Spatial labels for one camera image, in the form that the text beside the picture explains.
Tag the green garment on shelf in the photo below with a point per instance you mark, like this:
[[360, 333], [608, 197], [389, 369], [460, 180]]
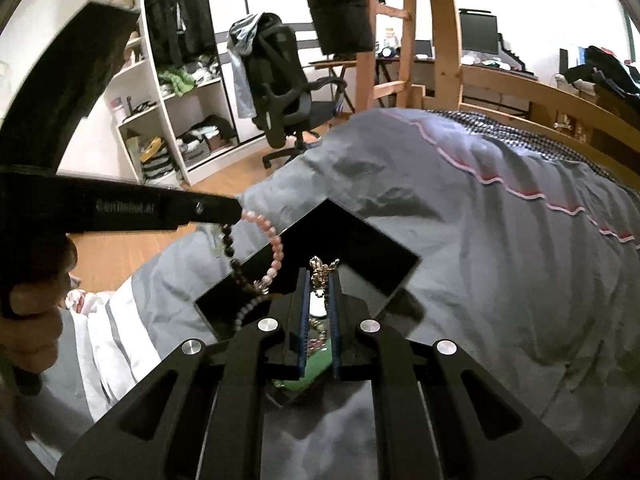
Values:
[[180, 80]]

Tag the wooden desk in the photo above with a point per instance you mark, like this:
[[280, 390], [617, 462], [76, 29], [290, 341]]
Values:
[[387, 69]]

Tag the white shelf wardrobe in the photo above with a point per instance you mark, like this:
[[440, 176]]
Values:
[[173, 140]]

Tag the black jewelry box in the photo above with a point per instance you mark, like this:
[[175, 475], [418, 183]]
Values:
[[328, 238]]

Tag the wooden bed frame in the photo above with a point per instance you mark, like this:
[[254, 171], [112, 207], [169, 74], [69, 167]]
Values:
[[451, 77]]

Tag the white bead bracelet orange bead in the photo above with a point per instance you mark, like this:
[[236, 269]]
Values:
[[253, 310]]

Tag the person's left hand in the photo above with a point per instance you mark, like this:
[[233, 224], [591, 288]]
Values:
[[35, 279]]

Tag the black office chair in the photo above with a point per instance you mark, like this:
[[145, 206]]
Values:
[[292, 104]]

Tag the white round disc in box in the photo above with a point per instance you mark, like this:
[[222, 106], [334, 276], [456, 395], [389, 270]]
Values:
[[317, 304]]

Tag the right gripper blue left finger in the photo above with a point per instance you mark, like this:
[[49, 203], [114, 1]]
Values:
[[287, 360]]

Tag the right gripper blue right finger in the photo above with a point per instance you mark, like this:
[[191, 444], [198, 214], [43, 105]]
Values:
[[349, 357]]

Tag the computer monitor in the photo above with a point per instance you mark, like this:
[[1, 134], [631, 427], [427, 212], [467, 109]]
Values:
[[479, 31]]

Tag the grey jacket on chair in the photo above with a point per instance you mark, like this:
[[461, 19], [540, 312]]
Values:
[[240, 46]]

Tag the green jade bangle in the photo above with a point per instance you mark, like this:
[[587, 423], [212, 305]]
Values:
[[316, 364]]

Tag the dark clothes pile on desk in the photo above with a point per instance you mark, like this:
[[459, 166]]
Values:
[[605, 70]]

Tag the grey duvet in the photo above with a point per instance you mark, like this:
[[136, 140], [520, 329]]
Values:
[[530, 263]]

